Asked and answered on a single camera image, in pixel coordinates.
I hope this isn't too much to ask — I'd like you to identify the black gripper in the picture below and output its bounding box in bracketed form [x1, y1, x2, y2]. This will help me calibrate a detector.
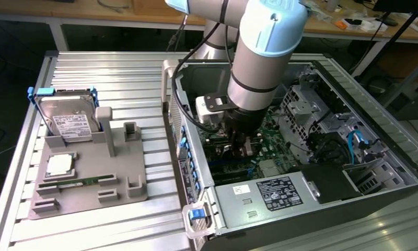
[225, 107, 268, 157]

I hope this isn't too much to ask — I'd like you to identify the graphics card with black fan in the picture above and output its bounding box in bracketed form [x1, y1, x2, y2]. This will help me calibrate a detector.
[204, 139, 262, 163]

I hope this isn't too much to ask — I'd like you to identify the green motherboard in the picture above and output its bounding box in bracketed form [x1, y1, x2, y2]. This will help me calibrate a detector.
[193, 106, 301, 186]

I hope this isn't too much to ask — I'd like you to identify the perforated metal drive cage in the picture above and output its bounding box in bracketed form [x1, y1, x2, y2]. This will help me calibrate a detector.
[278, 83, 335, 151]

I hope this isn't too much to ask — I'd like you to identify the silver chipset heatsink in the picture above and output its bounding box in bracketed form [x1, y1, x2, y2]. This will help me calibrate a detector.
[257, 161, 280, 177]

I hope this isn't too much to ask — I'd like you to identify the black expansion slot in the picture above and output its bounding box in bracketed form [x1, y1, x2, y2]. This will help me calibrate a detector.
[210, 167, 254, 177]
[212, 173, 256, 184]

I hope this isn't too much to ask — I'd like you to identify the silver power supply with label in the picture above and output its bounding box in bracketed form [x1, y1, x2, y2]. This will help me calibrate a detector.
[212, 174, 323, 231]

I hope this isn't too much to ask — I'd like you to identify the black plastic cover block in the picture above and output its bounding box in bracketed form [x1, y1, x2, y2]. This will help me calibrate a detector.
[288, 162, 365, 204]

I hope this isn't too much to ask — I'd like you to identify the open black PC case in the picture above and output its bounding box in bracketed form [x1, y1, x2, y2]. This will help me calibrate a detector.
[161, 58, 418, 251]

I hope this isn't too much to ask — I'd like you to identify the metal disk bay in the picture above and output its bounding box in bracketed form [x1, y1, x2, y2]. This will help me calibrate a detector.
[341, 158, 407, 196]

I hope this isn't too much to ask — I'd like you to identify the clear plastic bag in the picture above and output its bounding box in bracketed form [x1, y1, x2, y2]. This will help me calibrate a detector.
[305, 0, 335, 22]

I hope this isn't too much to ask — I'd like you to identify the white and black device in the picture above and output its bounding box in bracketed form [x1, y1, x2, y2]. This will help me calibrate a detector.
[345, 17, 373, 32]

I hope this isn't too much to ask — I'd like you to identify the grey parts rack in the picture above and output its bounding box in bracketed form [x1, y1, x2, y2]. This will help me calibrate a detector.
[26, 106, 150, 221]

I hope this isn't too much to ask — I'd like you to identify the hard disk in blue caddy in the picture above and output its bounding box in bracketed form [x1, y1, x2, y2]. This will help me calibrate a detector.
[26, 85, 104, 144]

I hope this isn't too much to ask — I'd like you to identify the green RAM stick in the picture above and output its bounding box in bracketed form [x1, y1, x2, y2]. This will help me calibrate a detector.
[41, 175, 109, 188]

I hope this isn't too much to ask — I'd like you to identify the silver CPU chip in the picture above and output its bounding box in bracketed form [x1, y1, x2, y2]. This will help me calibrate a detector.
[46, 154, 73, 175]

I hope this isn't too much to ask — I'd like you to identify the black tripod leg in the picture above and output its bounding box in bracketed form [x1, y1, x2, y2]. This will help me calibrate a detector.
[387, 10, 418, 45]

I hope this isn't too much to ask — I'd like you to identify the black monitor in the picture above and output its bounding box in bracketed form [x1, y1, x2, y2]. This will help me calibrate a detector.
[371, 0, 414, 27]

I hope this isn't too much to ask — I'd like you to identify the black camera cable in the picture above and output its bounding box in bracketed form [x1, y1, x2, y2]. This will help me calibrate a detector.
[170, 0, 234, 131]

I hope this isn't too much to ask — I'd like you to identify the black wire bundle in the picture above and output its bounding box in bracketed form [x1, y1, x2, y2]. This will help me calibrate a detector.
[305, 132, 351, 167]

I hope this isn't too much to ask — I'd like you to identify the blue wire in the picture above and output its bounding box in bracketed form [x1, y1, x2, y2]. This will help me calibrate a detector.
[346, 130, 366, 166]

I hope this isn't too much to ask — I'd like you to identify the black cable with metal connector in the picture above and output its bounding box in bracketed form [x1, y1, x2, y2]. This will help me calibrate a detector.
[166, 12, 190, 52]

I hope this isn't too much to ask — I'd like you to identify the grey cable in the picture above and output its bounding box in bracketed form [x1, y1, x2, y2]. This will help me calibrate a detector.
[97, 0, 130, 14]

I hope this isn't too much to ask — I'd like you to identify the wooden workbench white frame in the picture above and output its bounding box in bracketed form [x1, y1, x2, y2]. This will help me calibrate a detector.
[0, 0, 418, 77]

